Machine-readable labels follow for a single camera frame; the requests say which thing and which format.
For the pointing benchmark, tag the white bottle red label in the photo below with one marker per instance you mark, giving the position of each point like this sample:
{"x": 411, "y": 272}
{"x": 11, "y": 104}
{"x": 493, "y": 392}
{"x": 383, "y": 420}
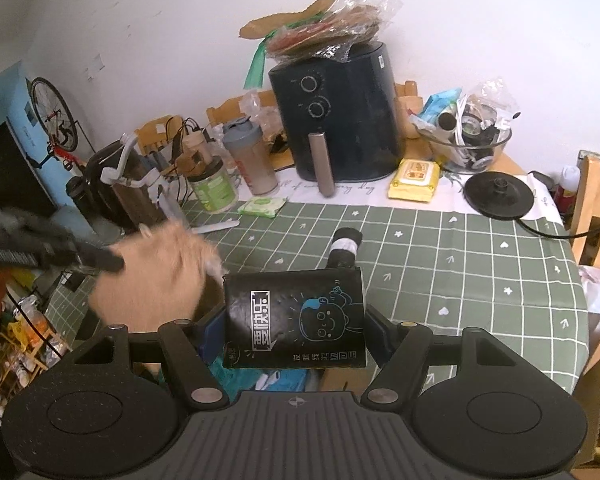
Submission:
{"x": 567, "y": 187}

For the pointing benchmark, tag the shaker bottle grey lid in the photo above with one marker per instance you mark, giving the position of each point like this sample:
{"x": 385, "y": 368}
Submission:
{"x": 252, "y": 160}

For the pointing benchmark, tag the white gimbal stand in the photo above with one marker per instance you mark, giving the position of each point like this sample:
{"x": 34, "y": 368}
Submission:
{"x": 145, "y": 180}

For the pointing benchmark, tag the green plastic ribbon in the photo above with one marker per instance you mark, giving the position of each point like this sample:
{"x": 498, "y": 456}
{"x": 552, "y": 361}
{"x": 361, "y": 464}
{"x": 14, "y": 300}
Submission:
{"x": 257, "y": 62}

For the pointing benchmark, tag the black kettle base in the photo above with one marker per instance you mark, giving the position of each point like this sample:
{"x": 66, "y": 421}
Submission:
{"x": 497, "y": 195}

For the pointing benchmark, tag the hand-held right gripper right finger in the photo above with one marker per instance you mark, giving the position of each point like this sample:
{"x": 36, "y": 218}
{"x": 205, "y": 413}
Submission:
{"x": 377, "y": 335}

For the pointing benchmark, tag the dark air fryer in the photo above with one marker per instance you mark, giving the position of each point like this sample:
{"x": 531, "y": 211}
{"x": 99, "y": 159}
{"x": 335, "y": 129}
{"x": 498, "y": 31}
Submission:
{"x": 350, "y": 120}

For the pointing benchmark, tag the yellow wet wipes packet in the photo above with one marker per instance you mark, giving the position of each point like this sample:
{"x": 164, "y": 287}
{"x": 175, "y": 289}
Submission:
{"x": 414, "y": 180}

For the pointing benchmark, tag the green checked tablecloth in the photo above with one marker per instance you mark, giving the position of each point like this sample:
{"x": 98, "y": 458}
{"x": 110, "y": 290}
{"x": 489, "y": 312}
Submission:
{"x": 455, "y": 280}

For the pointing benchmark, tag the bicycle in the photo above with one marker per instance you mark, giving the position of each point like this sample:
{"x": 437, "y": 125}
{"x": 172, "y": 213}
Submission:
{"x": 55, "y": 115}

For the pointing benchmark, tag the black thermos bottle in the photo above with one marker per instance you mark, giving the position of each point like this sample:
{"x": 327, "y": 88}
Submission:
{"x": 78, "y": 195}

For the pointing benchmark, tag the light blue cabinet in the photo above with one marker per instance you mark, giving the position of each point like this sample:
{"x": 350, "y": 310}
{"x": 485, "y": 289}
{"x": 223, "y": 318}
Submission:
{"x": 30, "y": 125}

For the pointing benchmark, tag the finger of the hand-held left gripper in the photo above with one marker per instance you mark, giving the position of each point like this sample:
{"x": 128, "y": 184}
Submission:
{"x": 100, "y": 259}

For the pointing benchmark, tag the brown paper bag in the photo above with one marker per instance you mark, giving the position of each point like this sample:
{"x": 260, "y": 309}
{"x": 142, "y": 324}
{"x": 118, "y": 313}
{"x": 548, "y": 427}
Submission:
{"x": 155, "y": 270}

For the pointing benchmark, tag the blue white packet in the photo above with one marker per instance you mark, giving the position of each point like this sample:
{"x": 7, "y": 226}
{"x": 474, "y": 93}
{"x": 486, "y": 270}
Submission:
{"x": 440, "y": 105}

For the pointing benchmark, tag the wooden shelf with goods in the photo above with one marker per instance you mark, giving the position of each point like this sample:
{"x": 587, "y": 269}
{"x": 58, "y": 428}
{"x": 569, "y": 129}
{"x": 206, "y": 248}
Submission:
{"x": 25, "y": 340}

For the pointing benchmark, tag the black tissue packet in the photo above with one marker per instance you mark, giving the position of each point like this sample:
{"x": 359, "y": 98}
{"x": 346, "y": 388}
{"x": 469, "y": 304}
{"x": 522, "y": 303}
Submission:
{"x": 295, "y": 317}

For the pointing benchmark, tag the white plastic spoon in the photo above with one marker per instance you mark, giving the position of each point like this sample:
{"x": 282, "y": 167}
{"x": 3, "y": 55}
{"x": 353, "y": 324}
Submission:
{"x": 215, "y": 226}

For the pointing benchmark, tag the green labelled jar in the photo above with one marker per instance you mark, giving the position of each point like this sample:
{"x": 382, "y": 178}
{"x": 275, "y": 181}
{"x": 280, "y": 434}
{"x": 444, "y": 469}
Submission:
{"x": 212, "y": 187}

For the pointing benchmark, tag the glass bowl of small things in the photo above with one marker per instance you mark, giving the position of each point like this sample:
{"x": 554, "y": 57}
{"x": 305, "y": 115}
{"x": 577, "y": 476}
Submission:
{"x": 472, "y": 147}

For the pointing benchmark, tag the clear bag of snacks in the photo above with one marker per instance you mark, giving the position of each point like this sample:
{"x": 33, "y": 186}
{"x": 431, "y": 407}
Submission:
{"x": 330, "y": 25}

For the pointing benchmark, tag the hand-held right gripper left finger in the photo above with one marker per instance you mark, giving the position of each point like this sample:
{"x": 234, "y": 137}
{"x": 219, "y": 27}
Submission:
{"x": 212, "y": 340}

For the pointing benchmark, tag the black rolled cloth white band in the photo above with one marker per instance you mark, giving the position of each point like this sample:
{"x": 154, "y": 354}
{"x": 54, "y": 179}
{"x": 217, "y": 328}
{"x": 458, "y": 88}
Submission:
{"x": 345, "y": 247}

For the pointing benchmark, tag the green wet wipe packet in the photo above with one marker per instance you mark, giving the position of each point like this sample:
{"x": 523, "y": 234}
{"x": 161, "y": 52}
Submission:
{"x": 262, "y": 206}

